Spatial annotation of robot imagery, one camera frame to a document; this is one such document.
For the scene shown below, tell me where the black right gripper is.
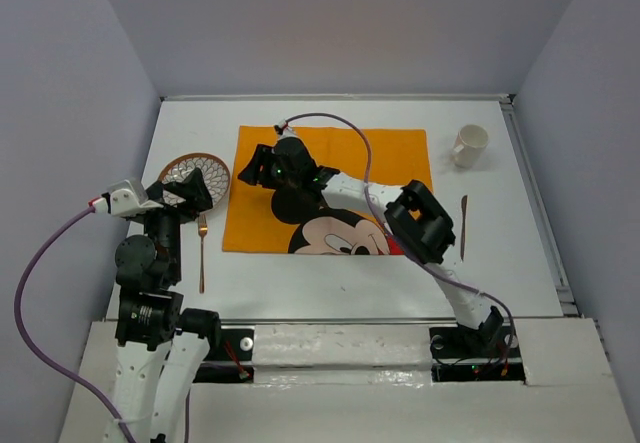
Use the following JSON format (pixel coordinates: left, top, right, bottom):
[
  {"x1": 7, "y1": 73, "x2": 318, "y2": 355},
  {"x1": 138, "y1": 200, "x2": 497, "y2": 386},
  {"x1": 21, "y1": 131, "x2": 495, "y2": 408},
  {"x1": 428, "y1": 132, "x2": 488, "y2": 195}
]
[{"x1": 238, "y1": 143, "x2": 301, "y2": 189}]

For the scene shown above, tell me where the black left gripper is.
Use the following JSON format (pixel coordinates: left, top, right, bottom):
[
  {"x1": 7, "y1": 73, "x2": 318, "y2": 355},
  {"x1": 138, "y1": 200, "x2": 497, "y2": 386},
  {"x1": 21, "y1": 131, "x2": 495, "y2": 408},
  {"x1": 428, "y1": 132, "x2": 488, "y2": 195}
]
[{"x1": 137, "y1": 165, "x2": 213, "y2": 280}]

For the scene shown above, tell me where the patterned ceramic plate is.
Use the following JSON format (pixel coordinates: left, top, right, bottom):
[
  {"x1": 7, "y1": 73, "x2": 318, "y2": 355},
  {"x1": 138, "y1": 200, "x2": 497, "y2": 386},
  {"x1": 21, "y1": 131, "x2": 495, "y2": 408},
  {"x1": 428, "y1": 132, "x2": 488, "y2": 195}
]
[{"x1": 156, "y1": 152, "x2": 233, "y2": 212}]

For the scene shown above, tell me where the orange cartoon cloth placemat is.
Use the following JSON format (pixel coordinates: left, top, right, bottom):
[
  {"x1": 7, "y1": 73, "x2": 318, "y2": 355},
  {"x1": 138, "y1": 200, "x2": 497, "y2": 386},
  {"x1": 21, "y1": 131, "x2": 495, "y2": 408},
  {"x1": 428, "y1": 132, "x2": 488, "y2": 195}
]
[{"x1": 222, "y1": 126, "x2": 433, "y2": 253}]

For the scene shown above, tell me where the white ceramic mug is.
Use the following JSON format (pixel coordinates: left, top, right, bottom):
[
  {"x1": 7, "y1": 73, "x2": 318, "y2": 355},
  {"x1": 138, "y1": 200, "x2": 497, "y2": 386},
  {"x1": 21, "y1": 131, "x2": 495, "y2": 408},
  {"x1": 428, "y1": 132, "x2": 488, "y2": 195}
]
[{"x1": 451, "y1": 124, "x2": 489, "y2": 168}]

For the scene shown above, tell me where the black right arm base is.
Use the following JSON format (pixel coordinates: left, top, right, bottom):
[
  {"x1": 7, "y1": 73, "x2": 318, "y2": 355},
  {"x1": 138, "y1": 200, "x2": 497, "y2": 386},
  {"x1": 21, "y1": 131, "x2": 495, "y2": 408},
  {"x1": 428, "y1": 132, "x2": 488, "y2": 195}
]
[{"x1": 429, "y1": 326, "x2": 526, "y2": 383}]

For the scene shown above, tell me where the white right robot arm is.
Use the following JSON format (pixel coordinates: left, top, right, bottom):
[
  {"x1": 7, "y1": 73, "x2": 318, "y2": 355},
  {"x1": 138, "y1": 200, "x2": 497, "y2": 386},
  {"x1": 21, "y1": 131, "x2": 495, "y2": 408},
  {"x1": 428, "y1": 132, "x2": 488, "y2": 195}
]
[{"x1": 238, "y1": 137, "x2": 506, "y2": 357}]

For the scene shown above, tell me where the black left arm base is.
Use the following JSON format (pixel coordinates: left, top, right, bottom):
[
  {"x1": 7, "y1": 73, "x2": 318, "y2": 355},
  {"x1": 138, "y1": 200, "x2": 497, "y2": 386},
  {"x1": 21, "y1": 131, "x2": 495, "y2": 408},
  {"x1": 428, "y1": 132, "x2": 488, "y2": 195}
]
[{"x1": 194, "y1": 325, "x2": 255, "y2": 384}]

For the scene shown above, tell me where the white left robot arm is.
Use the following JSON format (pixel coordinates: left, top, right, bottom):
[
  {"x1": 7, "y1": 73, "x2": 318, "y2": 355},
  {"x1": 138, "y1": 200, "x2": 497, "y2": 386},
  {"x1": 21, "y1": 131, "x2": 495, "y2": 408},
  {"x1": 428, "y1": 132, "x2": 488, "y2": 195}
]
[{"x1": 91, "y1": 169, "x2": 221, "y2": 442}]

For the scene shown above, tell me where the copper fork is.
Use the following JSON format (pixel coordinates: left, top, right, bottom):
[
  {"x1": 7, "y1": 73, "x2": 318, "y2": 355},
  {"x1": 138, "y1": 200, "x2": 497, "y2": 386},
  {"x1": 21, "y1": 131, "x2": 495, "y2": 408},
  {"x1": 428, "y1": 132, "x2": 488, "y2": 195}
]
[{"x1": 197, "y1": 213, "x2": 208, "y2": 294}]

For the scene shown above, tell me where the copper knife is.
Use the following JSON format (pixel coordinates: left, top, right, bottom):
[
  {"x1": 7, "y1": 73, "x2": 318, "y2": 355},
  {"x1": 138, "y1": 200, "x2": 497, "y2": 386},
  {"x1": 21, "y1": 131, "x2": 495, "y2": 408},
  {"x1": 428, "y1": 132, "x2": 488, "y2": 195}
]
[{"x1": 460, "y1": 194, "x2": 469, "y2": 261}]

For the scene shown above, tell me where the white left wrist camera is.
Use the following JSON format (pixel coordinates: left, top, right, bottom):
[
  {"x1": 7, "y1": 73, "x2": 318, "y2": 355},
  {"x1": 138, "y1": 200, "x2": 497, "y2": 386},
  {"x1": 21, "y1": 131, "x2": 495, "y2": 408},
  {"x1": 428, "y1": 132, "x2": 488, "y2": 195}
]
[{"x1": 89, "y1": 178, "x2": 162, "y2": 218}]

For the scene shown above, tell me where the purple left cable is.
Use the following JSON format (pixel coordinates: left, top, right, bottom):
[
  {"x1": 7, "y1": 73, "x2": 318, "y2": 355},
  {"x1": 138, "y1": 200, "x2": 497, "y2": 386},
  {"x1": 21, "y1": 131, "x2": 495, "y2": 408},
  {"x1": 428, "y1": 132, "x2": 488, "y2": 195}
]
[{"x1": 13, "y1": 202, "x2": 194, "y2": 443}]

